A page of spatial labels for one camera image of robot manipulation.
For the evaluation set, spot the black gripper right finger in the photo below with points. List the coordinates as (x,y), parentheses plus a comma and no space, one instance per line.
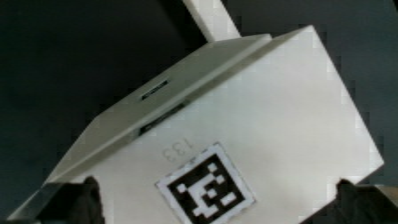
(363,206)

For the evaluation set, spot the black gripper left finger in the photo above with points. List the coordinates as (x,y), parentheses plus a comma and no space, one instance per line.
(65,204)

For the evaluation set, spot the white cabinet top block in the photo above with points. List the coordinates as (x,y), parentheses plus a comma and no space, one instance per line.
(239,162)

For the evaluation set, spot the white cabinet body box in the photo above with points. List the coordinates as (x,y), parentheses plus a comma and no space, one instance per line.
(155,99)

